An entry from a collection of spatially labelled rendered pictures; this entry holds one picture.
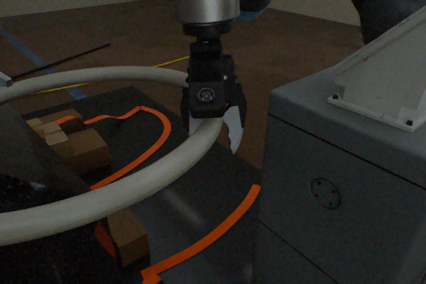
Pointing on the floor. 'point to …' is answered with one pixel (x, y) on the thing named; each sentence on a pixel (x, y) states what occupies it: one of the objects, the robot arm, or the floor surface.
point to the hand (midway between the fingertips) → (217, 150)
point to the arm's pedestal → (338, 193)
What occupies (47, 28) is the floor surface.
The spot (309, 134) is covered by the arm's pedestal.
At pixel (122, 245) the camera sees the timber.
